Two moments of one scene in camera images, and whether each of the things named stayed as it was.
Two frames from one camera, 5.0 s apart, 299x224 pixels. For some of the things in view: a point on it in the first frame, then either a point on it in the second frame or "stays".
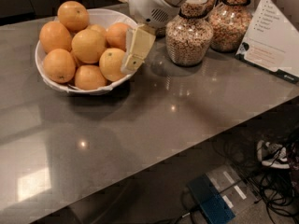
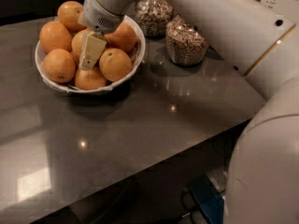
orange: x=110 y=62 stays
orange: x=53 y=35 stays
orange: x=59 y=65 stays
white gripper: x=146 y=7 -> x=99 y=15
